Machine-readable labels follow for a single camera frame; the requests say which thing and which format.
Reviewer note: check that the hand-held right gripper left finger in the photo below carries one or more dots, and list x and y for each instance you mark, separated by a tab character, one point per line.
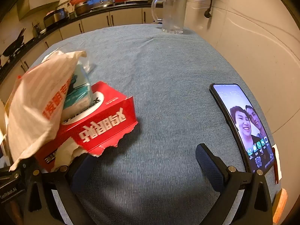
80	175

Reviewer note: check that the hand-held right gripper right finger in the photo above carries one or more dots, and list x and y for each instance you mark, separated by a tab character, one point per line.
208	166

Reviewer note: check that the red cardboard box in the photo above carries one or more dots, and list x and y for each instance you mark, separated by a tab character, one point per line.
105	126

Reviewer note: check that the white teal small carton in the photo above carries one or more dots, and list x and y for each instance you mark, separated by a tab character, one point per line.
77	93

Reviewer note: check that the white striped plastic bag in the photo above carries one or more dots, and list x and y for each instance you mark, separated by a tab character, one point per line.
35	103

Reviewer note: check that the black smartphone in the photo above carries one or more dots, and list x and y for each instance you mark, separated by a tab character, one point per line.
243	126

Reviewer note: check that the orange wooden piece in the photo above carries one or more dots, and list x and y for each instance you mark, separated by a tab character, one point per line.
280	206

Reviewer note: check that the blue tablecloth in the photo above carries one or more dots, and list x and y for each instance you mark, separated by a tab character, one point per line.
164	86

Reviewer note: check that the clear plastic wrapper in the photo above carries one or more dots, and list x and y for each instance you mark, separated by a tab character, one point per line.
88	66

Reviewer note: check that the black wok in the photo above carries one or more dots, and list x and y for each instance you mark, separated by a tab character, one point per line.
14	45

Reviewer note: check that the small steel kettle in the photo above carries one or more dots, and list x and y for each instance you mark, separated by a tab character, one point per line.
36	30

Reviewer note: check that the clear glass mug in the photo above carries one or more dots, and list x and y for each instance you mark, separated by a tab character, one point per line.
173	14

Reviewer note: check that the steel rice cooker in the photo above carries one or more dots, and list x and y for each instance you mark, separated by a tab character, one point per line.
55	17

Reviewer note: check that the cream lower kitchen cabinets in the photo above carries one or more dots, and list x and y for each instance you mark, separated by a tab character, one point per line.
121	17

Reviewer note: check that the black kitchen countertop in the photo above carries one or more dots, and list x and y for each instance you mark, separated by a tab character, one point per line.
98	13

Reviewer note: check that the brown cooking pot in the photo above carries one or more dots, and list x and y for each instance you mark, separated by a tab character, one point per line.
82	9

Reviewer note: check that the pan with glass lid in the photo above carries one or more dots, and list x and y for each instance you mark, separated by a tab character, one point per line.
102	4

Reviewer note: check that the red bowl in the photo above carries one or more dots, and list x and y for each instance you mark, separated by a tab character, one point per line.
121	0

